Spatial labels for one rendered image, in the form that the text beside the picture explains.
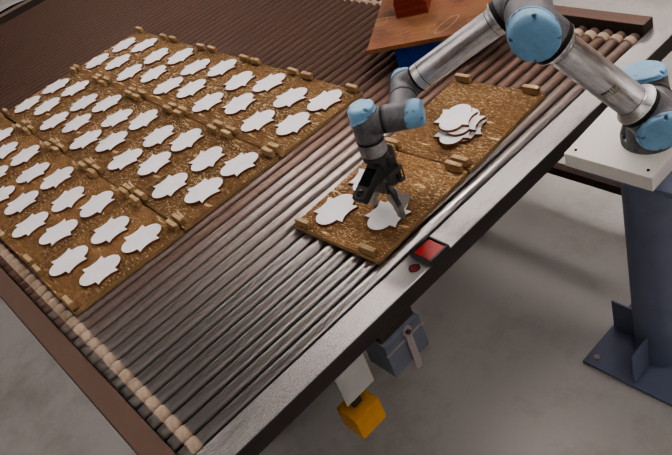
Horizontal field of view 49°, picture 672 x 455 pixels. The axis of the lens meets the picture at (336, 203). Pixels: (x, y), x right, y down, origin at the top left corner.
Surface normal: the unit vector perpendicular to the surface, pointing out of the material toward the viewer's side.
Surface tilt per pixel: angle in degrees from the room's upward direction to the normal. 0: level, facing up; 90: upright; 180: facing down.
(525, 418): 0
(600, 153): 3
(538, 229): 0
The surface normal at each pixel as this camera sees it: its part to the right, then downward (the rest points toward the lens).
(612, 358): -0.29, -0.76
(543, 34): -0.19, 0.60
